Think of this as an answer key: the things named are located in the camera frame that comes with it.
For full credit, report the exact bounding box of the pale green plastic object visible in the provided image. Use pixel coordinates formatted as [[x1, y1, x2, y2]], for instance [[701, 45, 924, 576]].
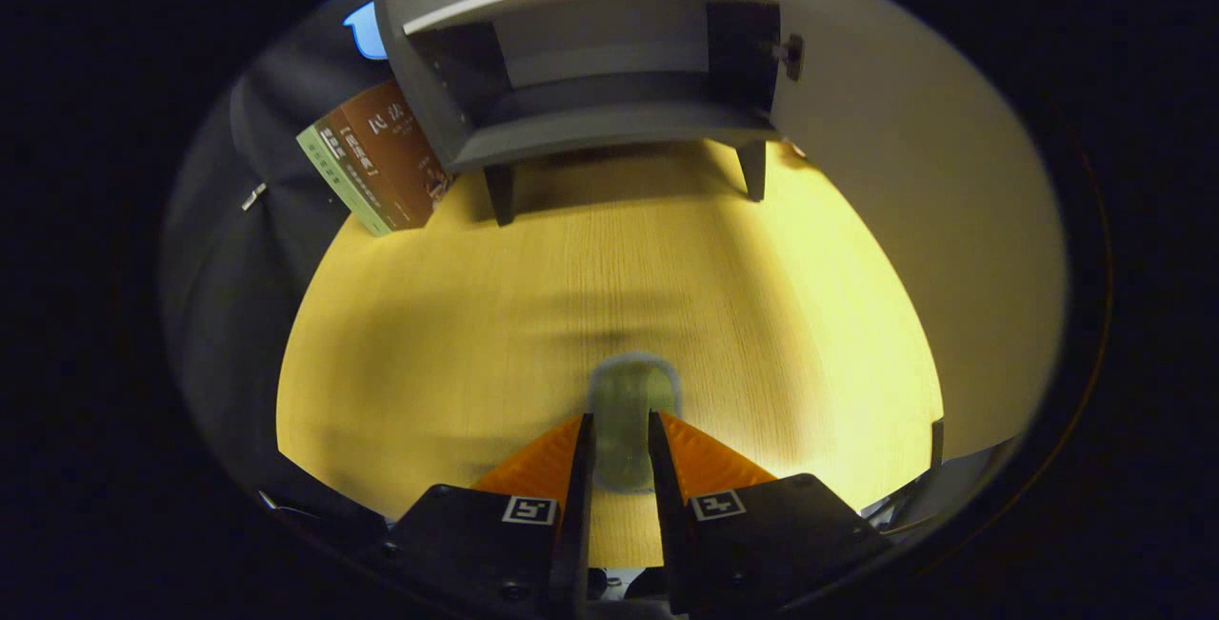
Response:
[[586, 351, 682, 495]]

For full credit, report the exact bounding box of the metal door hinge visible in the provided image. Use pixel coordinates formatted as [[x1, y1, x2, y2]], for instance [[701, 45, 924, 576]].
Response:
[[773, 32, 806, 81]]

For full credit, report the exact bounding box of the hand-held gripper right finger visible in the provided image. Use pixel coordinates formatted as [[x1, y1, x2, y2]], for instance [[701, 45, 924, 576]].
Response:
[[648, 410, 891, 616]]

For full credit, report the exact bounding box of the black backdrop cloth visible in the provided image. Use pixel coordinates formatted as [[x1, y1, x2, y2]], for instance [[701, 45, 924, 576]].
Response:
[[160, 1, 401, 526]]

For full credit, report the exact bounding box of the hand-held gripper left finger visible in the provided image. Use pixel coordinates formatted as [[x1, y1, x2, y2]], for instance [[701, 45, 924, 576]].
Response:
[[381, 412, 596, 620]]

